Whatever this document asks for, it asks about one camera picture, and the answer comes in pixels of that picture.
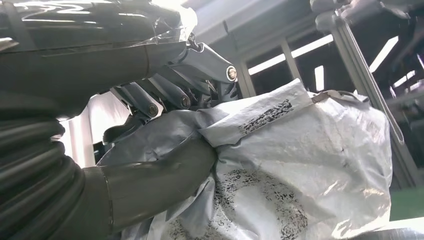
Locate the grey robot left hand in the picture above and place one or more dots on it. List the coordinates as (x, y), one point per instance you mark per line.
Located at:
(82, 66)

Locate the grey parcel bag red print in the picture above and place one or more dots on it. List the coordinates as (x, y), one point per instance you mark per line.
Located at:
(298, 159)

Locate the aluminium profile post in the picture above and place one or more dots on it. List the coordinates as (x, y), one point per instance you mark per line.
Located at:
(357, 66)

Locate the green conveyor belt silver frame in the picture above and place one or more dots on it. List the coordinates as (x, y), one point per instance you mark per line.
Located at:
(407, 202)

